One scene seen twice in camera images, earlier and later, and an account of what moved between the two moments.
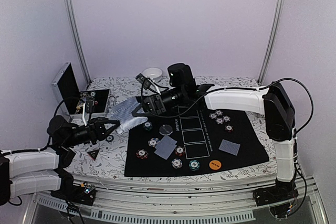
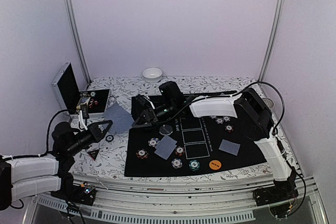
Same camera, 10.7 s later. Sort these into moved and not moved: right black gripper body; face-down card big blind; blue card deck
Moved: blue card deck; right black gripper body
Not moved: face-down card big blind
